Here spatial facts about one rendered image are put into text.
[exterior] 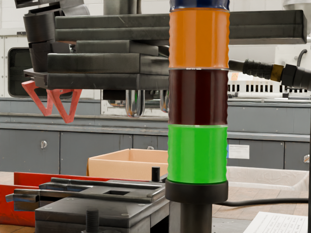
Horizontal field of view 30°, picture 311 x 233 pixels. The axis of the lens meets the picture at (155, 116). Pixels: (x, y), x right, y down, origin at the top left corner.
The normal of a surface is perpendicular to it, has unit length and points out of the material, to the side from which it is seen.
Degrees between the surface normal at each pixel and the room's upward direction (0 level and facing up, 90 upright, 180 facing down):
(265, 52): 90
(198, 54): 76
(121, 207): 0
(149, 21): 90
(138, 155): 92
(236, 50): 90
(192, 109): 104
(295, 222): 1
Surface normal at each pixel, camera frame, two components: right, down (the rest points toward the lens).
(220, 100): 0.60, 0.29
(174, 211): 0.95, 0.03
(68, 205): 0.01, -1.00
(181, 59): -0.58, 0.28
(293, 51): -0.36, 0.04
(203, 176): 0.15, 0.29
